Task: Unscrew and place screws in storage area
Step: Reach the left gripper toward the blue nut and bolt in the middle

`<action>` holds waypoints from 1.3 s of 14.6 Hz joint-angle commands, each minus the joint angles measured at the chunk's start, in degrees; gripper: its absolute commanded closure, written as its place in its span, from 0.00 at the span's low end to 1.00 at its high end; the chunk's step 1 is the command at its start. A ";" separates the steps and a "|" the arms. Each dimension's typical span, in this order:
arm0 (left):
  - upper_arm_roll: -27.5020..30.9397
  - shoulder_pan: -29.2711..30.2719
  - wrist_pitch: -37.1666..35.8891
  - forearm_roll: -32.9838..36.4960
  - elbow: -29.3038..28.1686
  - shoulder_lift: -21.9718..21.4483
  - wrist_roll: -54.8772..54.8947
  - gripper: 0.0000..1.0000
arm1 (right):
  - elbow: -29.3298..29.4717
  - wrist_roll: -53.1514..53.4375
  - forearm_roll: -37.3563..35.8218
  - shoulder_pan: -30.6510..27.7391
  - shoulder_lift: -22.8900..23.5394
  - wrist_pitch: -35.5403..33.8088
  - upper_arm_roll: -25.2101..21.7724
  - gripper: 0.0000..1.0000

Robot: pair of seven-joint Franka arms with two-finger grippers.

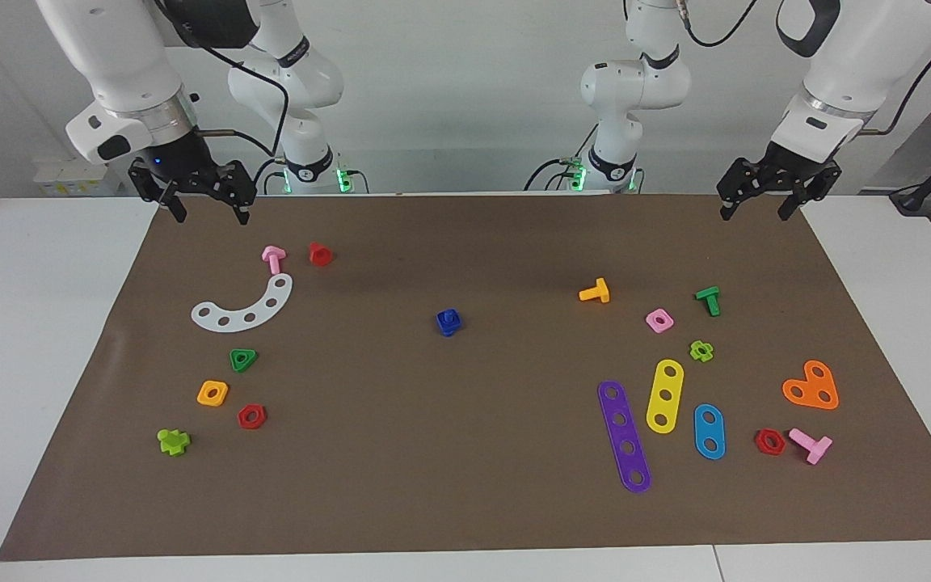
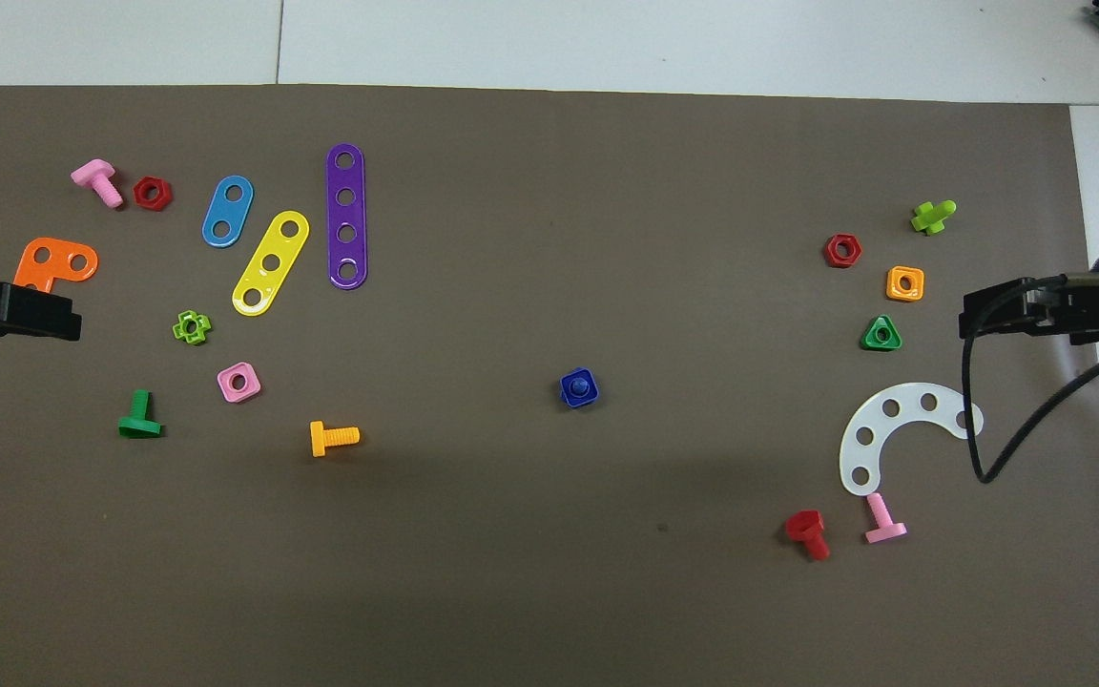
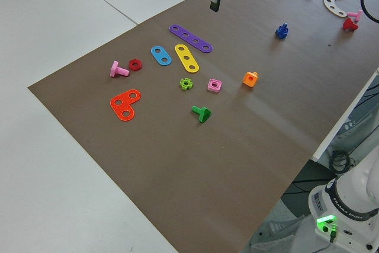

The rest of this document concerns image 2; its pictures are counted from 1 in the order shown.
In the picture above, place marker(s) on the red hexagonal toy nut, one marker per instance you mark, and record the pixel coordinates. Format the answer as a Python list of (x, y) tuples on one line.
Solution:
[(163, 202), (852, 260)]

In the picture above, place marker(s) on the white curved toy strip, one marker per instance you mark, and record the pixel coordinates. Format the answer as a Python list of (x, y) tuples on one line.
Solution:
[(877, 421)]

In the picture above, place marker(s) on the yellow three-hole toy strip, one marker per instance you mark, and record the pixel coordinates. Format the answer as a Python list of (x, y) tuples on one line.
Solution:
[(280, 246)]

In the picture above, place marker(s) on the orange square toy nut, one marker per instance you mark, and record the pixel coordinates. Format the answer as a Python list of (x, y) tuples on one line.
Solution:
[(894, 291)]

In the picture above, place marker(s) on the orange-yellow toy bolt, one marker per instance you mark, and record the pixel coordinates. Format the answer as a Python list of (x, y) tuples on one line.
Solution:
[(340, 437)]

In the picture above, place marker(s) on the brown table mat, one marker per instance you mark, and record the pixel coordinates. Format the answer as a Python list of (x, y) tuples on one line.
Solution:
[(530, 572)]

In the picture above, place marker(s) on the blue toy bolt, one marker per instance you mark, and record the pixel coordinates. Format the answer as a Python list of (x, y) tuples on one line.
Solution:
[(576, 385)]

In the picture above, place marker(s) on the dark green toy bolt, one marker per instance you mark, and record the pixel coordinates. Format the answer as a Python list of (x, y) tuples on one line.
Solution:
[(139, 426)]

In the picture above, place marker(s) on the purple four-hole toy strip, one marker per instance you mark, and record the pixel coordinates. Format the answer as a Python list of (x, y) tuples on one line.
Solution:
[(346, 216)]

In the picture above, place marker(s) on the blue square toy nut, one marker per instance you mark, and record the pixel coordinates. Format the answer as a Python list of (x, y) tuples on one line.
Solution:
[(591, 397)]

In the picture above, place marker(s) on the lime green toy bolt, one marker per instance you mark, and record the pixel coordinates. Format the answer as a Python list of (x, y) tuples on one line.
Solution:
[(931, 219)]

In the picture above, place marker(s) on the blue two-hole toy strip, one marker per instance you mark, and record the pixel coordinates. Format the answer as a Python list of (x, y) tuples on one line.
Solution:
[(228, 212)]

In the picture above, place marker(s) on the pink square toy nut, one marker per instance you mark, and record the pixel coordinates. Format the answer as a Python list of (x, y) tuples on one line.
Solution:
[(251, 391)]

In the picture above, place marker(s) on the red toy bolt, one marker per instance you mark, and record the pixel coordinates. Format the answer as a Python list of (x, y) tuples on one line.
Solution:
[(805, 525)]

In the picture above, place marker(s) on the pink toy bolt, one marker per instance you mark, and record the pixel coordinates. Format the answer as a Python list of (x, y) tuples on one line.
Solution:
[(92, 175), (879, 510)]

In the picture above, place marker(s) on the orange angled toy plate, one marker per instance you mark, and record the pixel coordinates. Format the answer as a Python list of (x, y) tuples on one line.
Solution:
[(61, 260)]

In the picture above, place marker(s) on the green cross toy nut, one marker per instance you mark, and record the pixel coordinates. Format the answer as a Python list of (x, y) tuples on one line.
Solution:
[(178, 330)]

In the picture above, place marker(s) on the green triangular toy nut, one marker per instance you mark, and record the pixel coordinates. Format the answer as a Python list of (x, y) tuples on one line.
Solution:
[(869, 343)]

